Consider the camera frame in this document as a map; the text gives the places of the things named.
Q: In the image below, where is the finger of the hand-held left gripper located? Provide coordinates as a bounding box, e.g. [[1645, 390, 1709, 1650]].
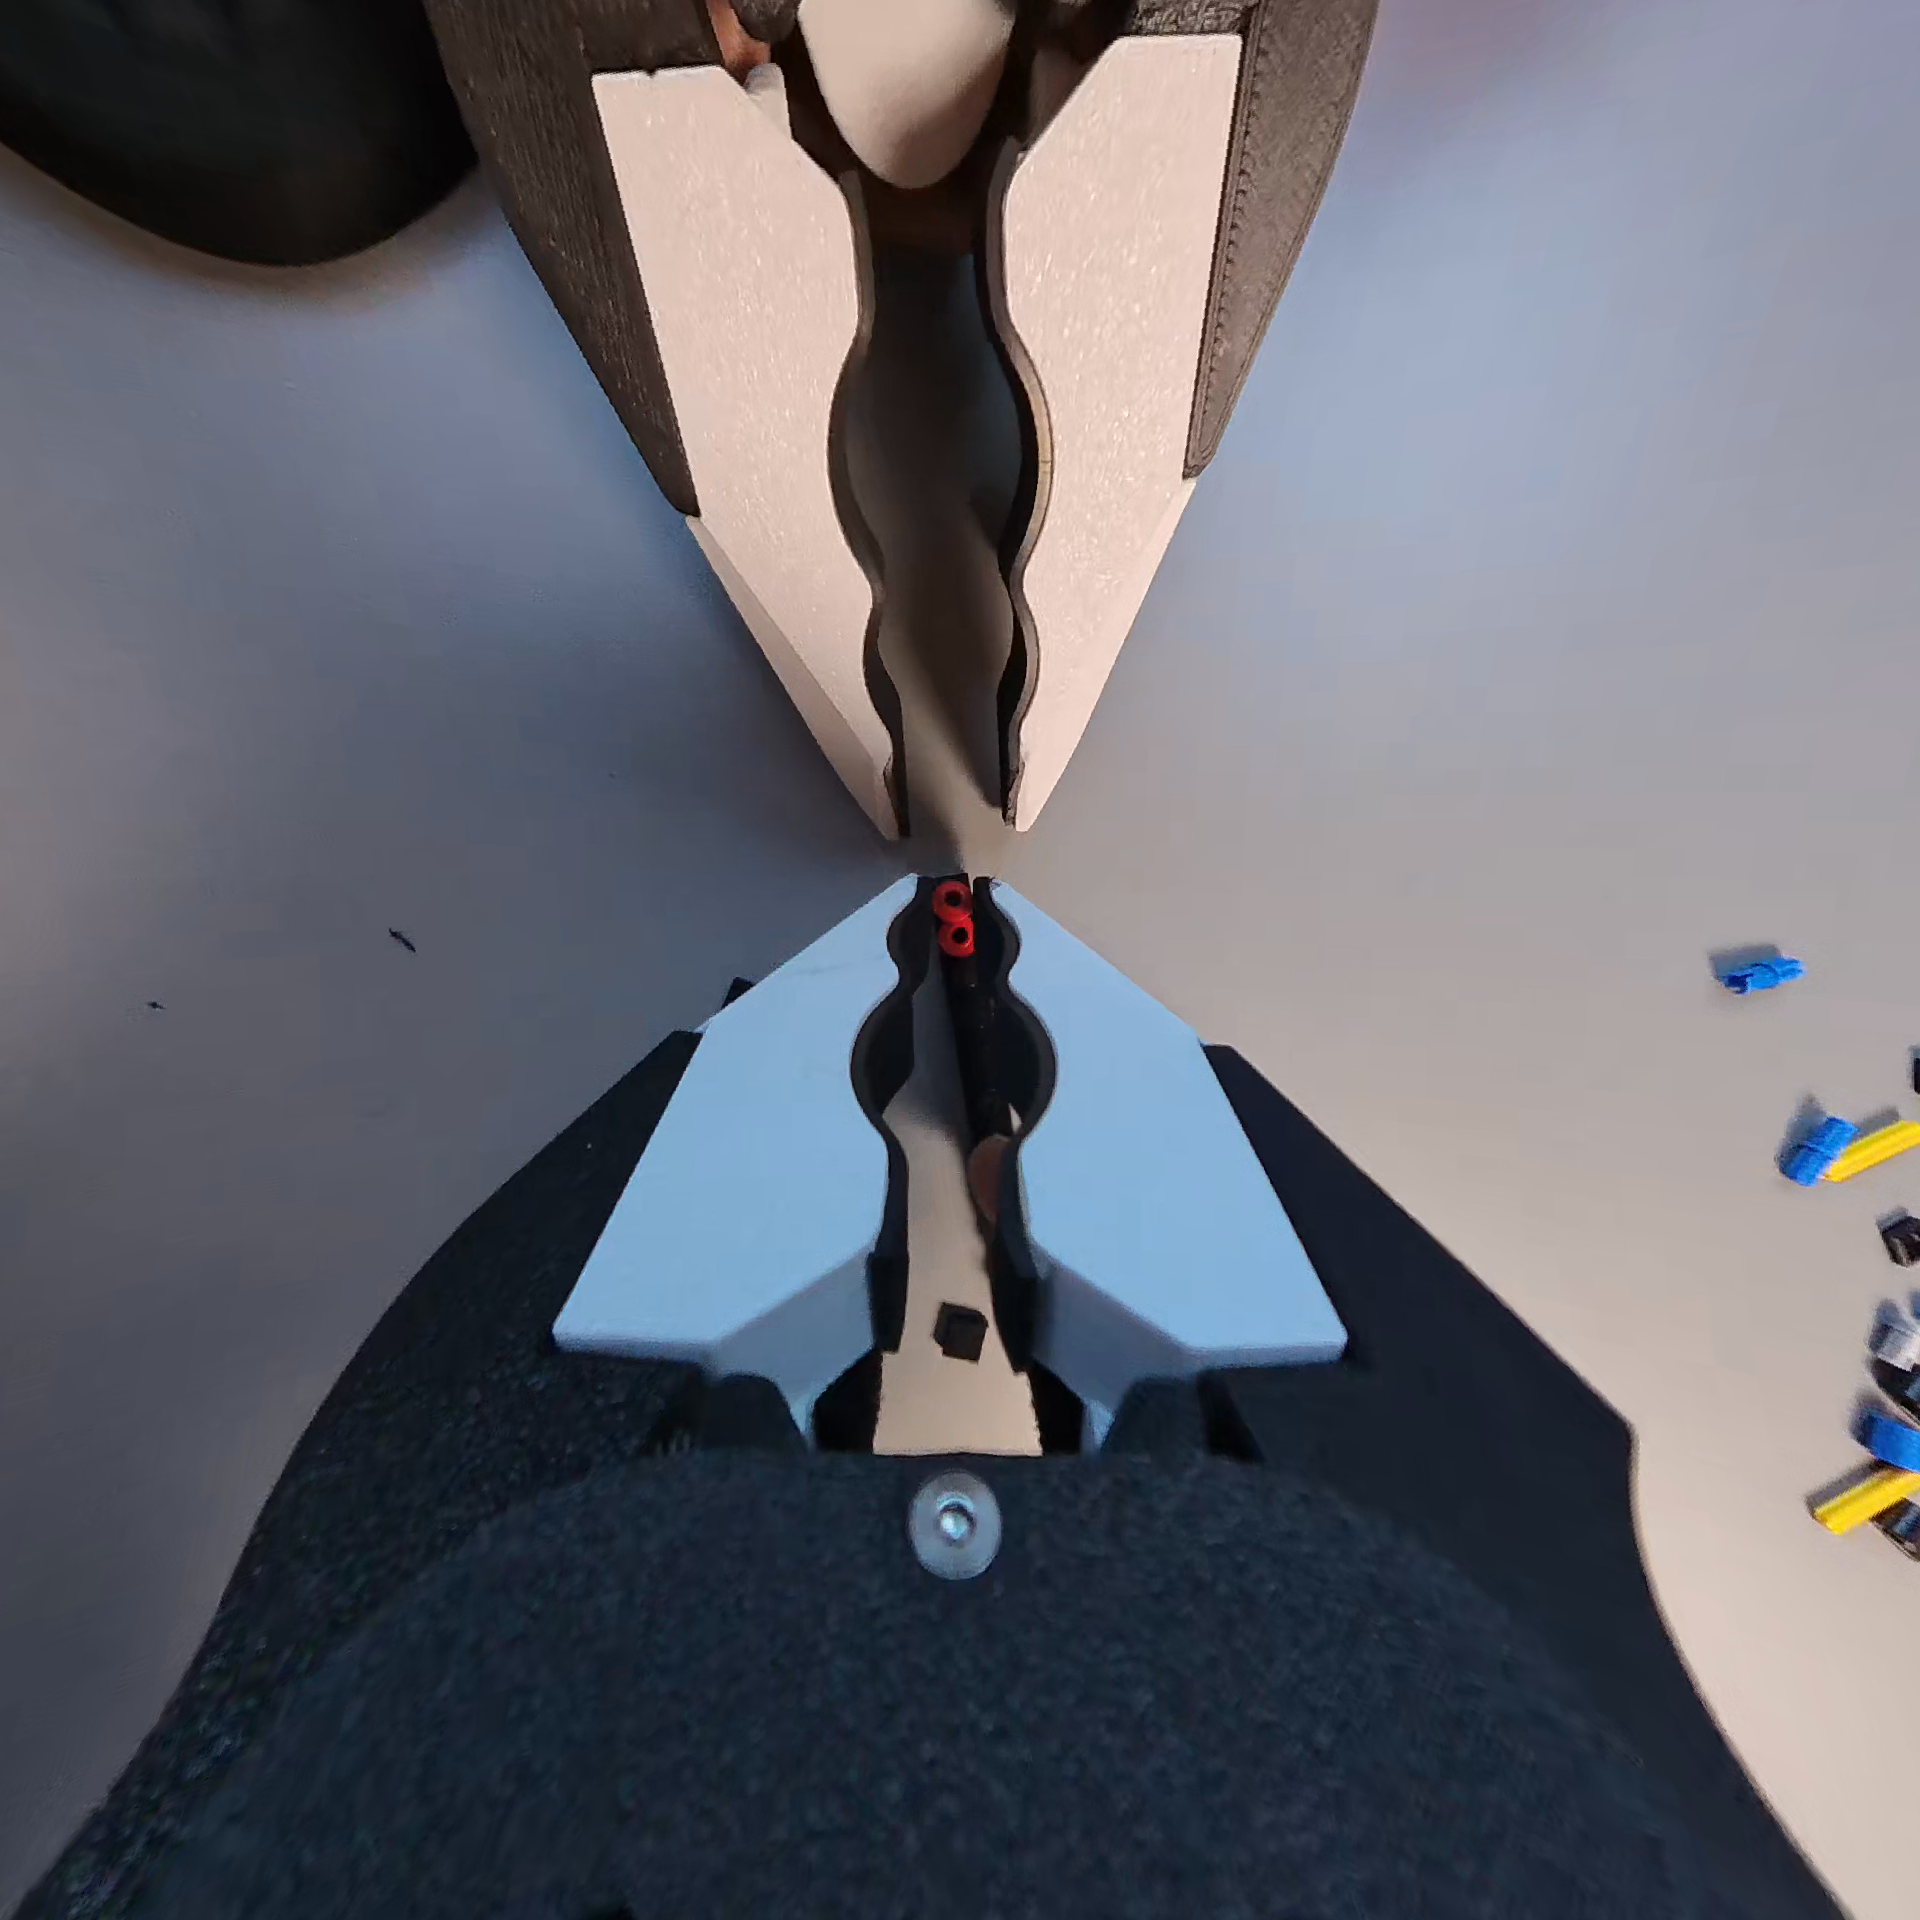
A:
[[983, 29, 1249, 837], [589, 58, 914, 840]]

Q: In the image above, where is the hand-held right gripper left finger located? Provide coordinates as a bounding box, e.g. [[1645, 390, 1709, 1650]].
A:
[[550, 874, 939, 1440]]

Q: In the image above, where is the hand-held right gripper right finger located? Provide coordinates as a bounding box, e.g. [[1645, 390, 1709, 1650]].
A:
[[967, 878, 1349, 1445]]

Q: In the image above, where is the long black lego plate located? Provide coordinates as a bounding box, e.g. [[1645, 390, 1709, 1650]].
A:
[[937, 878, 1011, 1149]]

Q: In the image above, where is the black chair seat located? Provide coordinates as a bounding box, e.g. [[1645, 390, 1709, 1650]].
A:
[[0, 0, 483, 270]]

